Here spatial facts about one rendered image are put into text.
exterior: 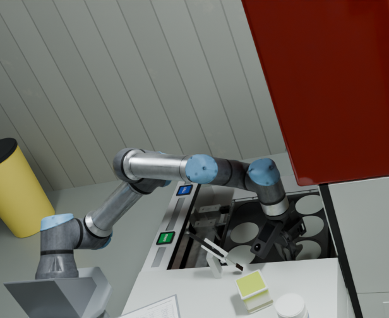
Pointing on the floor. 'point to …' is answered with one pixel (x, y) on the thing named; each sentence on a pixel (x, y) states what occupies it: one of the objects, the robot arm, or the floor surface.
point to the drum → (13, 188)
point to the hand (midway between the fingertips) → (288, 262)
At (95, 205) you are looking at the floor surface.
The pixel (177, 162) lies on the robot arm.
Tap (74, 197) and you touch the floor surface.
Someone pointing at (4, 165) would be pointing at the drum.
